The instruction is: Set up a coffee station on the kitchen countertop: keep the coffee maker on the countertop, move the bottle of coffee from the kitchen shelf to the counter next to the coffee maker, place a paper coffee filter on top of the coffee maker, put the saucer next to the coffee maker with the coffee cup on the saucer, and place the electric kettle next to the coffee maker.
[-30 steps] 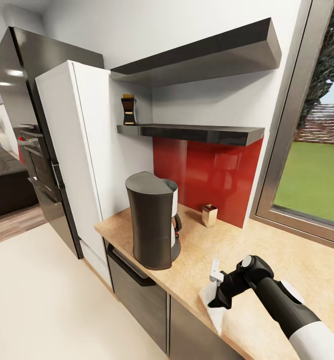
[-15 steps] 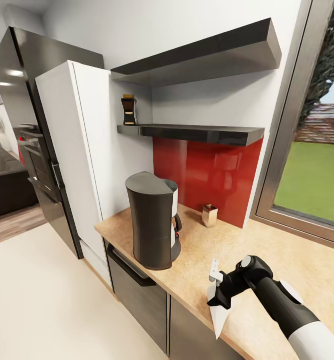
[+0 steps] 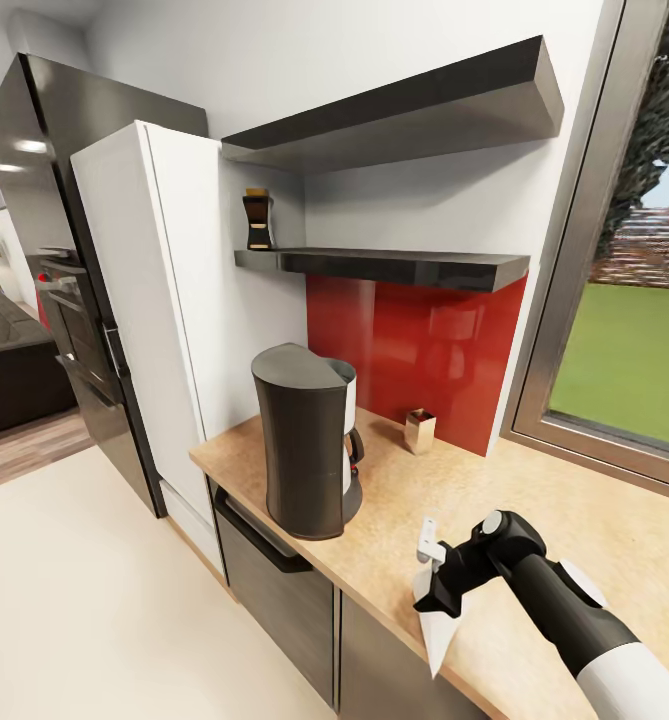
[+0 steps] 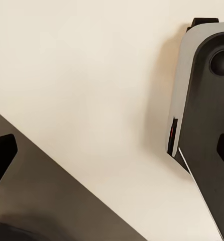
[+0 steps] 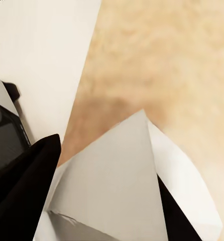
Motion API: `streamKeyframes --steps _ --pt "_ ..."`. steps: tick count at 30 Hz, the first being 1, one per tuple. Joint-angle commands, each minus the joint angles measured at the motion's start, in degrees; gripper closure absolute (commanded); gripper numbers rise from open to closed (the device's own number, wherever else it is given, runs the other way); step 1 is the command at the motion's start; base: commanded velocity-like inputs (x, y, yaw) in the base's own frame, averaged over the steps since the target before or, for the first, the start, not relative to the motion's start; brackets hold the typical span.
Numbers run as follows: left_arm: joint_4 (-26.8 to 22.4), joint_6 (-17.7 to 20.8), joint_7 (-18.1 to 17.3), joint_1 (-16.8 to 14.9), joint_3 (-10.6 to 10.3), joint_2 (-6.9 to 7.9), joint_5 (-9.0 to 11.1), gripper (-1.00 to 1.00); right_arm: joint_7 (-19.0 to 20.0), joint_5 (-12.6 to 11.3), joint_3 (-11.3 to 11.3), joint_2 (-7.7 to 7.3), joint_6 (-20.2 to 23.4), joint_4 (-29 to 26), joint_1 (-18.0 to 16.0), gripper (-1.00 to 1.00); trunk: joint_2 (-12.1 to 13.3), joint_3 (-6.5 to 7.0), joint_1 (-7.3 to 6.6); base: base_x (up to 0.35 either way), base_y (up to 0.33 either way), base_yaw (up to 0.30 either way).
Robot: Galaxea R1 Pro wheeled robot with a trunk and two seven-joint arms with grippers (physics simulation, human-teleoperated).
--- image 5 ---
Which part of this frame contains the paper coffee filter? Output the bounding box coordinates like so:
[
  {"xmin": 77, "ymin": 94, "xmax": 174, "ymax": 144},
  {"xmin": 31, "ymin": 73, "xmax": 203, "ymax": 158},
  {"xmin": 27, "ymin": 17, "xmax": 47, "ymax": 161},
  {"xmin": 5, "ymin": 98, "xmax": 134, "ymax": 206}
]
[{"xmin": 34, "ymin": 109, "xmax": 223, "ymax": 241}]

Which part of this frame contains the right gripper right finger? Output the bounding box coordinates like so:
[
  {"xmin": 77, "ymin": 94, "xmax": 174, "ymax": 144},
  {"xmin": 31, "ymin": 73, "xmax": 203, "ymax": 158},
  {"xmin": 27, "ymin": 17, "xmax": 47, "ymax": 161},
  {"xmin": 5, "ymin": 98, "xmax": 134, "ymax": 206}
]
[{"xmin": 157, "ymin": 176, "xmax": 202, "ymax": 241}]

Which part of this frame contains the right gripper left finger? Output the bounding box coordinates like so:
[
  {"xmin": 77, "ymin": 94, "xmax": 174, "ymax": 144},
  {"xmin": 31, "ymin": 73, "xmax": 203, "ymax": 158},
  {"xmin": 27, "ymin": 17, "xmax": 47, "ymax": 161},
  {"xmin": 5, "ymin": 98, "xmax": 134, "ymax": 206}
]
[{"xmin": 0, "ymin": 134, "xmax": 61, "ymax": 241}]

